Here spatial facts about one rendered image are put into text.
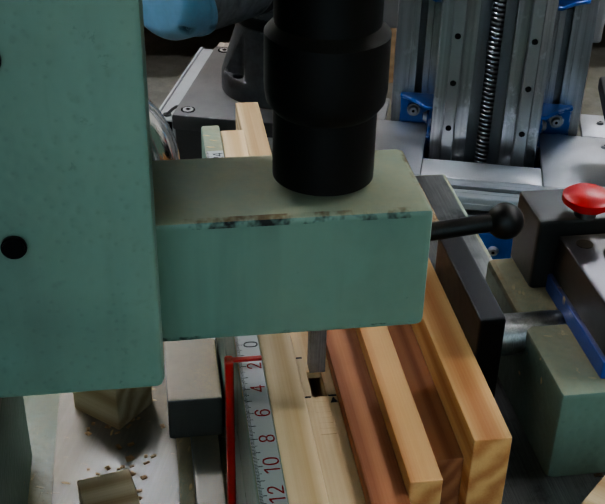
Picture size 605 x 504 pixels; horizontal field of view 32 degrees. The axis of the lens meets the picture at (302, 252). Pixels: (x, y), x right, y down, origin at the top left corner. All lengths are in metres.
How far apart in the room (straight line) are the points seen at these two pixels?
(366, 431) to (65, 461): 0.28
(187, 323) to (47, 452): 0.28
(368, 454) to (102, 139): 0.22
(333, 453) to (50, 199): 0.21
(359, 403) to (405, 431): 0.04
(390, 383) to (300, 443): 0.07
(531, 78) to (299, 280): 0.82
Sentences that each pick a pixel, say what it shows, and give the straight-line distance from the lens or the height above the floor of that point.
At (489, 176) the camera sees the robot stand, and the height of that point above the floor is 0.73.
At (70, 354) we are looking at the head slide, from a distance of 0.50.
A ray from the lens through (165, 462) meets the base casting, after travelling 0.76.
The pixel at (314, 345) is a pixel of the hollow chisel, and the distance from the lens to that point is 0.58.
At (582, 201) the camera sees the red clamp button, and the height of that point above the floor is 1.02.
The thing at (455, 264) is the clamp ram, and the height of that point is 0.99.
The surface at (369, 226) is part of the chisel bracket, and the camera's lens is 0.51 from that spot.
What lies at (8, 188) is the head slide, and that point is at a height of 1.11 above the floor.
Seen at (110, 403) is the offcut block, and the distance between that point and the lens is 0.78.
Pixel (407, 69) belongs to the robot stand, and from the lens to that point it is 1.41.
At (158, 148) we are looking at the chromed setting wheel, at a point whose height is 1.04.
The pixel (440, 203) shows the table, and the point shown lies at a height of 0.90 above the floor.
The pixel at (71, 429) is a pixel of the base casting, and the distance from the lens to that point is 0.80.
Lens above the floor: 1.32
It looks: 32 degrees down
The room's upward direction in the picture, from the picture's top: 1 degrees clockwise
